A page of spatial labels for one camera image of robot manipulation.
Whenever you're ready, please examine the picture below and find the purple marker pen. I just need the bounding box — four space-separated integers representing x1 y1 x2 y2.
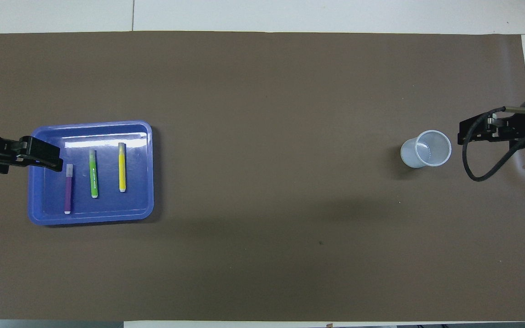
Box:
64 164 74 215

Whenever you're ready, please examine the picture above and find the clear plastic cup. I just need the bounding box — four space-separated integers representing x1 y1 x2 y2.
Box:
400 130 452 169

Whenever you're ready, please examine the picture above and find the green marker pen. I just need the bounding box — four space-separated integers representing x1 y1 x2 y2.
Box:
89 149 99 199

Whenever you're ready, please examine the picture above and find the yellow marker pen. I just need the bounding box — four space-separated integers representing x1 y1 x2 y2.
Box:
118 143 127 193

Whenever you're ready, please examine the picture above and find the brown table mat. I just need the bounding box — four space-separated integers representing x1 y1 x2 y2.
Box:
0 31 525 322

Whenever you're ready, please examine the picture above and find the blue plastic tray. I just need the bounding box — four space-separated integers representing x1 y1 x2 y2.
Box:
27 120 154 226

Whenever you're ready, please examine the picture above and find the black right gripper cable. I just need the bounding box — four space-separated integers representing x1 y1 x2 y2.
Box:
462 106 525 182

